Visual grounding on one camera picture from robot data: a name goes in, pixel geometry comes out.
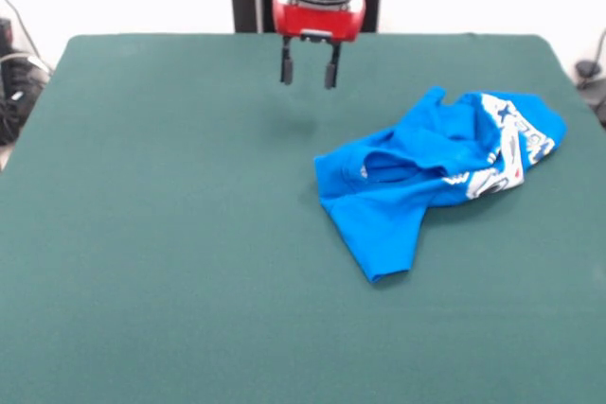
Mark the blue printed shirt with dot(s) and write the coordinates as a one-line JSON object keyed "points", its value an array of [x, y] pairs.
{"points": [[379, 215]]}

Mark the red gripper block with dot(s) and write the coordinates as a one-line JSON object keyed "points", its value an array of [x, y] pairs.
{"points": [[322, 21]]}

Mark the dark green table cloth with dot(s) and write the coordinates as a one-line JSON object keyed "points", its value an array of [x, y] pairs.
{"points": [[189, 257]]}

